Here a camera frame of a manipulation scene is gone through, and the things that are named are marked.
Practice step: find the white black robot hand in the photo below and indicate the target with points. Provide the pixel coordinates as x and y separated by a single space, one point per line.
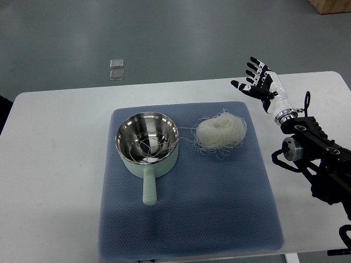
264 84

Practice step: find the white vermicelli bundle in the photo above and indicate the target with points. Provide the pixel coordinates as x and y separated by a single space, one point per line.
217 135

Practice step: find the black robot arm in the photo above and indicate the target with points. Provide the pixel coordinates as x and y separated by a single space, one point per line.
325 164

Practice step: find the mint green steel pot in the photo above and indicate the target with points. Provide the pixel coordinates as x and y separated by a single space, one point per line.
148 146

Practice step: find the brown cardboard box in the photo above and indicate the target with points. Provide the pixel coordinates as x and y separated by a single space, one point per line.
331 6

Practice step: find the blue textured mat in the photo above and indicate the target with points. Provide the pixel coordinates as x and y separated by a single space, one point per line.
207 204

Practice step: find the upper clear floor plate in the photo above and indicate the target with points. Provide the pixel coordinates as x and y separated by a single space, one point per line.
117 63

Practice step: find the dark object at left edge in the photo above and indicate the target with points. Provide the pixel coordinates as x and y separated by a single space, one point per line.
5 108

